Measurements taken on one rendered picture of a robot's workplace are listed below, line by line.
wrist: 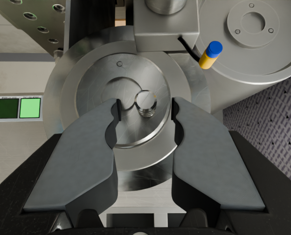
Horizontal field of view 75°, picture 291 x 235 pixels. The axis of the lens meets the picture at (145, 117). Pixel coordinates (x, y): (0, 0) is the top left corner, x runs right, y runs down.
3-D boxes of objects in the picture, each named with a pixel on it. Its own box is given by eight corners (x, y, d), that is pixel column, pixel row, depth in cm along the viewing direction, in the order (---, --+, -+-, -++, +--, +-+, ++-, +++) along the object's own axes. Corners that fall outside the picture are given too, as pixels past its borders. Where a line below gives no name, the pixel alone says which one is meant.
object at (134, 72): (100, 37, 15) (186, 74, 15) (106, 49, 17) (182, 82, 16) (55, 120, 14) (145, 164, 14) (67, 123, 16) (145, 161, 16)
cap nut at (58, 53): (64, 49, 51) (63, 65, 50) (70, 55, 54) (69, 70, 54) (51, 50, 51) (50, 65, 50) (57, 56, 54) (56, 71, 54)
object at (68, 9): (74, -94, 21) (67, 64, 18) (114, 31, 44) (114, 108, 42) (70, -94, 21) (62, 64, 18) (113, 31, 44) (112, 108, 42)
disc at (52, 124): (202, 19, 17) (220, 187, 15) (200, 22, 18) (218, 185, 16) (43, 30, 18) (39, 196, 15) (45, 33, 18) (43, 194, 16)
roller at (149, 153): (186, 35, 17) (198, 167, 15) (165, 100, 42) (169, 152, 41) (59, 44, 17) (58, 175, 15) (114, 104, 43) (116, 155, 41)
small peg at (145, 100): (140, 85, 12) (160, 94, 11) (142, 96, 14) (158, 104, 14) (130, 105, 11) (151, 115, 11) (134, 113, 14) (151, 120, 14)
